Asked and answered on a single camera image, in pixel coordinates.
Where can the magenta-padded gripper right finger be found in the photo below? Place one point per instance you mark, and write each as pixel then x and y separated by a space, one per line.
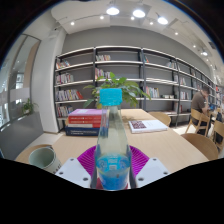
pixel 151 170

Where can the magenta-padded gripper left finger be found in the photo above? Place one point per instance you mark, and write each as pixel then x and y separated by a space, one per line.
pixel 70 171

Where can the clear bottle with blue cap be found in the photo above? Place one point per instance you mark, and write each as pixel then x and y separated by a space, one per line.
pixel 112 143

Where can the grey-green patterned cup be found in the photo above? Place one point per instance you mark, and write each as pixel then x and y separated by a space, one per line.
pixel 43 159

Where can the white flat book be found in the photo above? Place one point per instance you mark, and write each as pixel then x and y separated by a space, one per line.
pixel 148 126

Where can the red book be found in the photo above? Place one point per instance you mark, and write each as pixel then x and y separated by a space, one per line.
pixel 83 121

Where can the pink book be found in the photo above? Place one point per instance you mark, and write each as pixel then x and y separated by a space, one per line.
pixel 85 112

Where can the slatted wooden chair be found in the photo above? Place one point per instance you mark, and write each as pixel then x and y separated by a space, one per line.
pixel 218 133
pixel 196 121

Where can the small distant potted plant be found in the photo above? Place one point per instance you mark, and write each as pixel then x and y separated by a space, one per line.
pixel 28 107

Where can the person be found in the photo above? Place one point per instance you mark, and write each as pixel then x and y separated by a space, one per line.
pixel 199 103

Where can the green potted plant, white pot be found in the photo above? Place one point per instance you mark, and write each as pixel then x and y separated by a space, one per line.
pixel 128 90

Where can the grey shelf unit with books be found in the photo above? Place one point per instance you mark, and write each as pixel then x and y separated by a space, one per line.
pixel 160 73

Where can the round ceiling lights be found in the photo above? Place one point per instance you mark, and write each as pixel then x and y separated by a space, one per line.
pixel 138 13

